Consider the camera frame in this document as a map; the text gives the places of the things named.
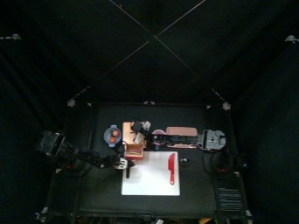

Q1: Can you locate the red wooden box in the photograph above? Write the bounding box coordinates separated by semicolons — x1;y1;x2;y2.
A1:
124;143;145;160

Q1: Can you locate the white cutting board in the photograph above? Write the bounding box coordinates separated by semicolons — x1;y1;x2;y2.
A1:
120;150;181;196

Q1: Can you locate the blue grey bowl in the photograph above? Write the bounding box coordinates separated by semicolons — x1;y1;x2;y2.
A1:
102;124;122;148

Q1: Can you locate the pink brown tray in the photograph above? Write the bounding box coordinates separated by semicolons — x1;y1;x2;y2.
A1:
165;126;200;150

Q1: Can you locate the red toy knife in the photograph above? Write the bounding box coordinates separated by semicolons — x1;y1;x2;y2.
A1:
166;152;177;186

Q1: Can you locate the black sheet white text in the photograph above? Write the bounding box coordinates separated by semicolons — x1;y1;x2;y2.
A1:
214;186;245;217

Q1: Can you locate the thin diagonal brace wire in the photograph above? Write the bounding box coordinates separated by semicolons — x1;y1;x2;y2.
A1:
73;0;206;102
106;0;230;108

